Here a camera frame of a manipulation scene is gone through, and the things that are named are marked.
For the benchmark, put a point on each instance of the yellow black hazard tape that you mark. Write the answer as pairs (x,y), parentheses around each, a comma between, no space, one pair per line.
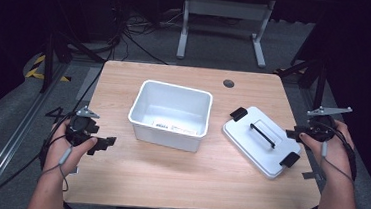
(34,71)

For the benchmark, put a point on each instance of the aluminium floor rail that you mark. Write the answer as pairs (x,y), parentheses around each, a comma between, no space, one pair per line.
(10,134)

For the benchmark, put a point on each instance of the grey metal stand frame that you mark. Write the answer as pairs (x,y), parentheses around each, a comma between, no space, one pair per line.
(226,9)

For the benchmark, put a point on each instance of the person's left hand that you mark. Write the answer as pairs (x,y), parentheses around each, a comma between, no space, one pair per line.
(57,154)

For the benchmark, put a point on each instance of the white plastic storage box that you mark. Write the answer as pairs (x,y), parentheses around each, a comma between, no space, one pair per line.
(173,105)

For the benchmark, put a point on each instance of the black tripod stand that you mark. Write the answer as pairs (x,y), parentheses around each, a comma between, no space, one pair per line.
(319,78)
(49,60)

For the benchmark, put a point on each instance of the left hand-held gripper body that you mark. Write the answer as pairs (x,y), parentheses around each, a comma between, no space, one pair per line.
(79,129)

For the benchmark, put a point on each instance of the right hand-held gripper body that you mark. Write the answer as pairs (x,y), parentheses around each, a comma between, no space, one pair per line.
(321,128)

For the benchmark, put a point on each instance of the person's right hand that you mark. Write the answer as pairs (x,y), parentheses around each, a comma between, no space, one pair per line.
(336,160)

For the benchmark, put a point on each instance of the grey round table grommet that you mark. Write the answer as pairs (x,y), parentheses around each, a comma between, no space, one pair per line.
(228,83)

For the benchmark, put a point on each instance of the black tape strip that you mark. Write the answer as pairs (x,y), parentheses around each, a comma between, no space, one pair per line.
(311,176)

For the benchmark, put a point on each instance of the white printed label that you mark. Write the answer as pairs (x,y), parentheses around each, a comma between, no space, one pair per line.
(175,127)

